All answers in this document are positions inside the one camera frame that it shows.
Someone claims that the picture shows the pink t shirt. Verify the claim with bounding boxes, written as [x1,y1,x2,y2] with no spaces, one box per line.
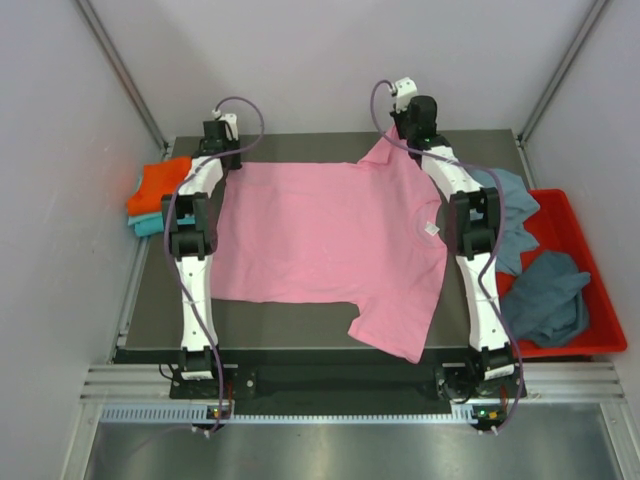
[211,129,447,363]

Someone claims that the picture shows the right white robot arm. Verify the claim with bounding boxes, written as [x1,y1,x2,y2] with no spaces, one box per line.
[391,94,516,396]

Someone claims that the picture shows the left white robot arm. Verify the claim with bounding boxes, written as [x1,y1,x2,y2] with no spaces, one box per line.
[162,113,240,397]

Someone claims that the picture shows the folded orange t shirt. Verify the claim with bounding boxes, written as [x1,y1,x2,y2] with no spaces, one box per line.
[126,156,192,216]

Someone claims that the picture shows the folded teal t shirt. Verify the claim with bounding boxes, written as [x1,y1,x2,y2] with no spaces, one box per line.
[127,212,164,237]

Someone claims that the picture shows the grey-blue t shirt upper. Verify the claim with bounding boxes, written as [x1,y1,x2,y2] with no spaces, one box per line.
[470,169,540,276]

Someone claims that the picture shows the grey-blue t shirt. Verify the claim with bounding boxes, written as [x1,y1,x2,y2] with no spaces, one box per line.
[470,169,540,276]
[501,250,591,348]

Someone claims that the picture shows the red plastic bin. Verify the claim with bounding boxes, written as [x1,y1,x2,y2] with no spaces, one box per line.
[519,189,627,359]

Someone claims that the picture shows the grey-blue t shirt lower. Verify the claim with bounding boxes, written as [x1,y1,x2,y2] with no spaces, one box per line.
[501,250,591,348]

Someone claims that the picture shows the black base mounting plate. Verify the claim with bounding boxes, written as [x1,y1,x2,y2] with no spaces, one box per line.
[112,347,526,414]

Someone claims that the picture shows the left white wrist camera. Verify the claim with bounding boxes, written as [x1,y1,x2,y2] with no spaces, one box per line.
[211,109,239,141]

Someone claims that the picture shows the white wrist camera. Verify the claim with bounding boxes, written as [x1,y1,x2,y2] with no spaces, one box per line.
[390,77,418,113]
[211,109,239,141]

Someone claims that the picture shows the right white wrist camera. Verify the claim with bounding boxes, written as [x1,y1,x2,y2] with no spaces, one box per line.
[390,77,418,113]

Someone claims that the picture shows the left aluminium frame post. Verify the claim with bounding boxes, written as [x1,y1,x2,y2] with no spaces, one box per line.
[71,0,169,152]

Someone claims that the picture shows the aluminium frame post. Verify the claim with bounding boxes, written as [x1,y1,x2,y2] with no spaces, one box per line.
[516,0,612,150]
[71,0,169,152]

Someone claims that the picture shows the right aluminium frame post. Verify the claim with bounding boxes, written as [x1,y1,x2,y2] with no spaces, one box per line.
[516,0,612,150]

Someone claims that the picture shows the front aluminium frame rail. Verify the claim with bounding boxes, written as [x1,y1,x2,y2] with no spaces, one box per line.
[81,362,626,403]

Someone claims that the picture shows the grey slotted cable duct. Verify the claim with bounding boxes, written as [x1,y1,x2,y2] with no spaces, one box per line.
[100,404,498,425]

